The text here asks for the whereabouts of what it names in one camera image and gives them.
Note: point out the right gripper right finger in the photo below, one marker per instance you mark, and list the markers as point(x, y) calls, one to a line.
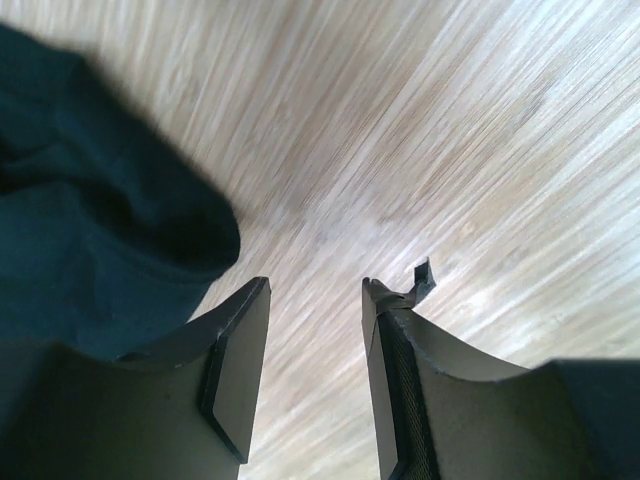
point(446, 410)

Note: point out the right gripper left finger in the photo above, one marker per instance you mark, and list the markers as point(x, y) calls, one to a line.
point(182, 407)

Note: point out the black t shirt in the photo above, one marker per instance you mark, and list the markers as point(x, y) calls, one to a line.
point(108, 239)

